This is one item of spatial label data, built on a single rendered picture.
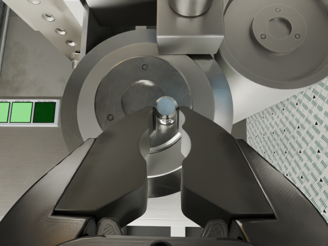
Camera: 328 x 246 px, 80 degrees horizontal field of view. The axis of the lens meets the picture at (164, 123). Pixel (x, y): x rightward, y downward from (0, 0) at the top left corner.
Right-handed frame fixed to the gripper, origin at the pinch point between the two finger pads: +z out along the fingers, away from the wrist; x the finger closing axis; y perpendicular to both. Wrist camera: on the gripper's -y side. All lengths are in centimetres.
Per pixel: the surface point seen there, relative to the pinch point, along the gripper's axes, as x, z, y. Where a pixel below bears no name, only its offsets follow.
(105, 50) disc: -5.5, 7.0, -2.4
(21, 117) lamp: -37, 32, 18
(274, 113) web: 16.0, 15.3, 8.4
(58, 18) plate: -21.3, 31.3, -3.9
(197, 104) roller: 2.5, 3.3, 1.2
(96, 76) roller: -6.0, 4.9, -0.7
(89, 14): -7.6, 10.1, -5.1
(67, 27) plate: -21.0, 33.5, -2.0
